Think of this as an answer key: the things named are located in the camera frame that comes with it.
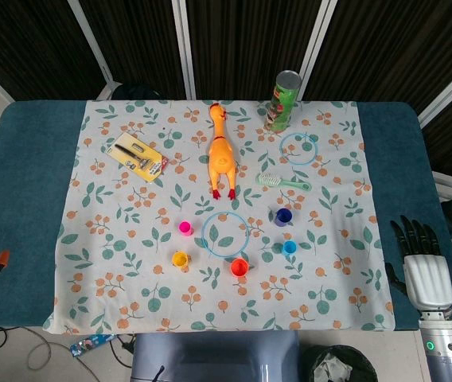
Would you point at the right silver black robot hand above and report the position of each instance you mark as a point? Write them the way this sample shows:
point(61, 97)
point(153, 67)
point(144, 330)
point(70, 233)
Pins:
point(429, 278)

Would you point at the light blue plastic cup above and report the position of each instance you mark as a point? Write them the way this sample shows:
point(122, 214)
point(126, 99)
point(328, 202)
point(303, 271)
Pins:
point(289, 247)

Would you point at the dark blue plastic cup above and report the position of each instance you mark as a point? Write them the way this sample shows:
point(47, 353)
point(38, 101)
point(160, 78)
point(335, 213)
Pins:
point(283, 217)

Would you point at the yellow plastic cup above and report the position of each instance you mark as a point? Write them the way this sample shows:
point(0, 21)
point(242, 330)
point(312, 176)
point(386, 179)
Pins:
point(179, 259)

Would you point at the pink plastic cup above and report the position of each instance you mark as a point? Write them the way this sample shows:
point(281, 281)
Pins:
point(185, 227)

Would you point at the orange plastic cup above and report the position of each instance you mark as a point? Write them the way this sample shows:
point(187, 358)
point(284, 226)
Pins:
point(238, 267)

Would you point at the teal table cover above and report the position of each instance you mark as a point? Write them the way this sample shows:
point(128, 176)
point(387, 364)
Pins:
point(23, 199)

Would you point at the black trash bin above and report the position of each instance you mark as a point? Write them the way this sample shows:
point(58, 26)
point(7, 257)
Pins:
point(353, 358)

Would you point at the colourful printed wrapper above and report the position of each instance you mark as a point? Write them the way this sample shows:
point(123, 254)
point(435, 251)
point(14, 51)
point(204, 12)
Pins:
point(90, 344)

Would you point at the floral printed tablecloth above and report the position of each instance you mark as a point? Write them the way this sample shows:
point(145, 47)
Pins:
point(150, 278)

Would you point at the yellow razor blister pack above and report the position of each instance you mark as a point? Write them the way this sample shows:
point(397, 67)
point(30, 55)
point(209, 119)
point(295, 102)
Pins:
point(136, 157)

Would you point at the mint green hairbrush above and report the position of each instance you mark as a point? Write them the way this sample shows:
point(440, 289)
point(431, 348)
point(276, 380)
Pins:
point(270, 180)

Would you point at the green chips can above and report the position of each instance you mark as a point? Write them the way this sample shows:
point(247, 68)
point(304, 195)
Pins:
point(279, 107)

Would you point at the black bag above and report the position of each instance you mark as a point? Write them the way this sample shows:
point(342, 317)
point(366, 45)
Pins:
point(136, 91)

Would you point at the grey-blue robot torso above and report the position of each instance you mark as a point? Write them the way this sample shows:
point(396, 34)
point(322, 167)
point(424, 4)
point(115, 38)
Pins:
point(210, 358)

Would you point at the orange rubber chicken toy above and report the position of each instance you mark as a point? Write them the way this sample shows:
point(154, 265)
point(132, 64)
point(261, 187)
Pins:
point(221, 157)

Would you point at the dark white-framed partition screen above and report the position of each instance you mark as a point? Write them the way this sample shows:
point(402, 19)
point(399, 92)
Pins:
point(250, 40)

